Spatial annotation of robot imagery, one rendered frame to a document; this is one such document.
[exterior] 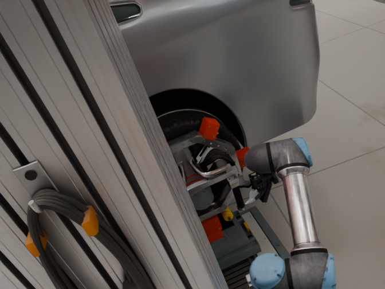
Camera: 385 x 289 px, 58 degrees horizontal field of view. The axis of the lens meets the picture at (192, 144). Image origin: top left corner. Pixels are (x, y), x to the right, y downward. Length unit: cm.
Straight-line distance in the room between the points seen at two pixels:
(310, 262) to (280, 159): 36
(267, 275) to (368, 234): 151
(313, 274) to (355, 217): 156
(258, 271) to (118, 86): 93
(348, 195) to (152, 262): 245
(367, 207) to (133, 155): 247
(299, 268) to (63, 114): 96
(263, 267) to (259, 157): 38
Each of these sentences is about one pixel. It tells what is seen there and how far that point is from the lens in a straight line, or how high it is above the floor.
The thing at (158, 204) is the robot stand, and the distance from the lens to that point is 42.
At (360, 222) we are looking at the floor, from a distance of 267.
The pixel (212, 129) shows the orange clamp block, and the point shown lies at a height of 112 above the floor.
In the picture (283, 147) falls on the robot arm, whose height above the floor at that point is 124.
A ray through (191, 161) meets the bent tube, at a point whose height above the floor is 101.
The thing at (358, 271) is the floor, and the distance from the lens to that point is 243.
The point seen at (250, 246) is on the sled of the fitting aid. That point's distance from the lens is 242.
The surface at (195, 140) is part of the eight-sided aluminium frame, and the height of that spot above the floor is 110.
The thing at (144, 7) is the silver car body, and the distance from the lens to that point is 177.
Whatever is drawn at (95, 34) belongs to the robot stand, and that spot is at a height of 194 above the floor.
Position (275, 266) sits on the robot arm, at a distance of 118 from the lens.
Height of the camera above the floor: 200
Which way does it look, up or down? 32 degrees down
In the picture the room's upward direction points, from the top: 21 degrees counter-clockwise
